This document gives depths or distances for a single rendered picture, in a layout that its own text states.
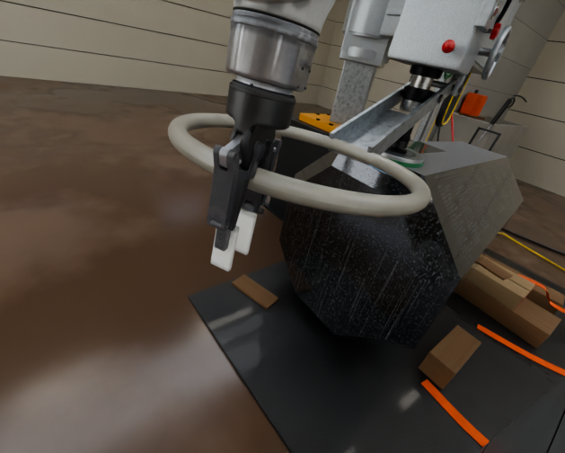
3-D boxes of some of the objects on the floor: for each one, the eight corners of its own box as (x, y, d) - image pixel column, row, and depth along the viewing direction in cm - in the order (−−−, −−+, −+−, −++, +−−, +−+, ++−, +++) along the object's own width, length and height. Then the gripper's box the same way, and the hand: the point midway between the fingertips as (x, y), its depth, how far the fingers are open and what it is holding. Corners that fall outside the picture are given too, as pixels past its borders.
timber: (442, 390, 126) (455, 374, 120) (418, 368, 133) (428, 351, 127) (469, 358, 144) (481, 342, 138) (445, 340, 151) (457, 324, 145)
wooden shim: (231, 284, 157) (231, 281, 156) (243, 276, 164) (244, 273, 164) (266, 310, 146) (267, 307, 145) (278, 299, 153) (278, 297, 153)
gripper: (260, 90, 24) (218, 304, 34) (317, 97, 39) (276, 244, 49) (184, 67, 25) (167, 278, 36) (267, 82, 40) (237, 227, 51)
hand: (233, 239), depth 41 cm, fingers closed on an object, 4 cm apart
